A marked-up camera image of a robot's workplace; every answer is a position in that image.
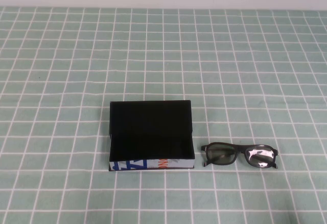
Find black glasses case box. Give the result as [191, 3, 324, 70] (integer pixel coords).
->
[108, 100, 196, 172]

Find black framed glasses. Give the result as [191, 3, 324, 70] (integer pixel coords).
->
[200, 142, 279, 170]

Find green white checked tablecloth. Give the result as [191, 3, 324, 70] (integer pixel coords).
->
[0, 6, 327, 224]

